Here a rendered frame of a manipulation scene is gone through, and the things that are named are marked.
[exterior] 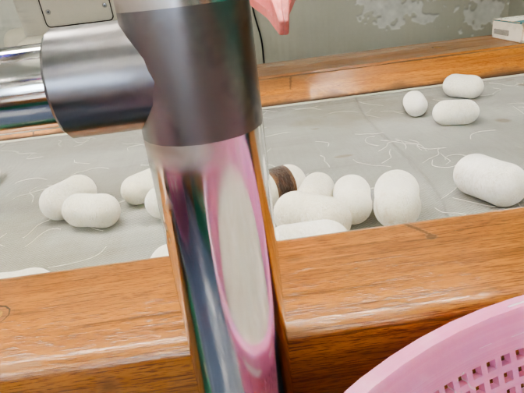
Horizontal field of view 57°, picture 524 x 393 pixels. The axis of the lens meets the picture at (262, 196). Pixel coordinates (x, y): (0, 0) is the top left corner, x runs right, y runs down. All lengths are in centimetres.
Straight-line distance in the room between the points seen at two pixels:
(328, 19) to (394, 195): 218
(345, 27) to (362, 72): 190
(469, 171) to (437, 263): 10
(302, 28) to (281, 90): 189
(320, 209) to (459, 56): 35
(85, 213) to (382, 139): 21
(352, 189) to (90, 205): 13
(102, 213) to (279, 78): 28
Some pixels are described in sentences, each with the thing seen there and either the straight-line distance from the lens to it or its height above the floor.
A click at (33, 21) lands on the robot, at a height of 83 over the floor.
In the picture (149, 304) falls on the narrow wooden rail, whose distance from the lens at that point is 16.
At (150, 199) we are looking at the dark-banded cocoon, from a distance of 26.
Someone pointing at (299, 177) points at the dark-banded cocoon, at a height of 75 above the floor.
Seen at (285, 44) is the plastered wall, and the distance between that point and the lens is 237.
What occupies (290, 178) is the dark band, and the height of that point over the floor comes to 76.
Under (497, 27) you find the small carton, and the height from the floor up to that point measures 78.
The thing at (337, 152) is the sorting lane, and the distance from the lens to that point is 34.
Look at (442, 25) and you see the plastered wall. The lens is 253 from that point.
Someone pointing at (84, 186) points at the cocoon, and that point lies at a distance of 30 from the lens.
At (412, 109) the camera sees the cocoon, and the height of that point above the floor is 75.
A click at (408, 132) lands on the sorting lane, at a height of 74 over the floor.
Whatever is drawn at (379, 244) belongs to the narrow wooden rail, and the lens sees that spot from 18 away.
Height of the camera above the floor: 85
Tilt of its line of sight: 24 degrees down
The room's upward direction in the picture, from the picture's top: 7 degrees counter-clockwise
